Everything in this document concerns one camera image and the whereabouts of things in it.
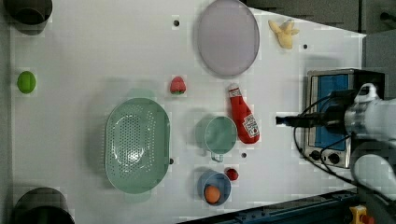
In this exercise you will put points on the small red toy tomato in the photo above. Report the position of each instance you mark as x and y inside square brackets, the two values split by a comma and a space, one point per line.
[232, 174]

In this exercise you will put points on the silver toaster oven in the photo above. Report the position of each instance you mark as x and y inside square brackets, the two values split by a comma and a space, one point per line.
[319, 144]

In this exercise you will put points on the green metal cup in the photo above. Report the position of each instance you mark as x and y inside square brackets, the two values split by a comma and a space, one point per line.
[216, 135]

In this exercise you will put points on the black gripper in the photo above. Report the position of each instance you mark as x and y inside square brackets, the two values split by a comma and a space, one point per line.
[334, 110]

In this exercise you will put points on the green perforated strainer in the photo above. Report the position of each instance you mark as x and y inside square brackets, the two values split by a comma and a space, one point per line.
[137, 145]

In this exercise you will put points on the blue bowl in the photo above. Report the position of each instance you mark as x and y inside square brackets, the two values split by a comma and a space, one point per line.
[219, 180]

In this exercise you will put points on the black cylinder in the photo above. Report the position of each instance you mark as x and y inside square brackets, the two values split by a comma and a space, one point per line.
[42, 206]
[30, 12]

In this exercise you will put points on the black cylinder top left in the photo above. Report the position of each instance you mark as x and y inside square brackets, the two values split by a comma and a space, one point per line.
[30, 12]

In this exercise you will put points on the red toy strawberry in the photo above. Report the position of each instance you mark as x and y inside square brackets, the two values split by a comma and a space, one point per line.
[177, 85]

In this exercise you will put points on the green toy lime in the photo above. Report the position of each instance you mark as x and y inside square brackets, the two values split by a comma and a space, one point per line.
[26, 82]

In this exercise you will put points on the yellow toy banana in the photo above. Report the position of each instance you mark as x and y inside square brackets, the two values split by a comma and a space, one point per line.
[284, 33]

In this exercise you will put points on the red ketchup bottle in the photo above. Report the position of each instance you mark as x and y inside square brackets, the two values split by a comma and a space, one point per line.
[247, 126]

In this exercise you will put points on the black cylinder bottom left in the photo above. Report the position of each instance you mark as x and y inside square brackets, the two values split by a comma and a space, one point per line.
[42, 206]

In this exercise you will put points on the orange toy fruit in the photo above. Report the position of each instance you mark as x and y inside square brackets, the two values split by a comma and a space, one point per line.
[212, 194]

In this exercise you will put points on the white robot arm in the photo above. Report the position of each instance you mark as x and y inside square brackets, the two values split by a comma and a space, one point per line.
[363, 115]

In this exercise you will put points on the blue metal table rail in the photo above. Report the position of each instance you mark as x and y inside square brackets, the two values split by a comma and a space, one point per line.
[329, 208]

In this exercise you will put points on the yellow red emergency button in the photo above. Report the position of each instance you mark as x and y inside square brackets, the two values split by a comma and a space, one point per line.
[360, 216]

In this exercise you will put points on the lilac round plate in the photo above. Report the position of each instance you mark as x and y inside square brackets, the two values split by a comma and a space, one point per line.
[228, 37]

